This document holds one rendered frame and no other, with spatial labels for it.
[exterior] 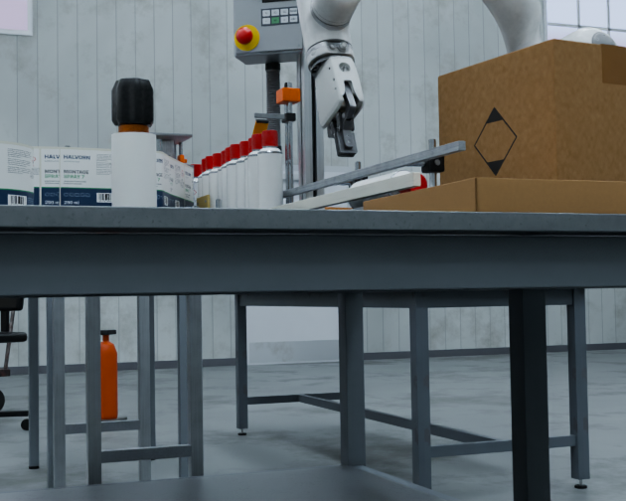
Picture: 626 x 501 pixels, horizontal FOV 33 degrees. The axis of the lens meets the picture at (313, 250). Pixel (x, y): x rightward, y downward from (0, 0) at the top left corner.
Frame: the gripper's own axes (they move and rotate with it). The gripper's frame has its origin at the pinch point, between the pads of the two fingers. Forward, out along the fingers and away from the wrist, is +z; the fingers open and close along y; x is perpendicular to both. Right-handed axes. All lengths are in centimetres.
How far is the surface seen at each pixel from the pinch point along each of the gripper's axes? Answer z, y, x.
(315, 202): 7.4, 7.6, 4.0
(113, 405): -76, 449, -47
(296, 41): -47, 38, -12
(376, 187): 16.1, -15.9, 4.1
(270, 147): -18.2, 34.7, -0.2
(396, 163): 9.0, -10.4, -3.3
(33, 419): -37, 322, 15
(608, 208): 38, -55, -4
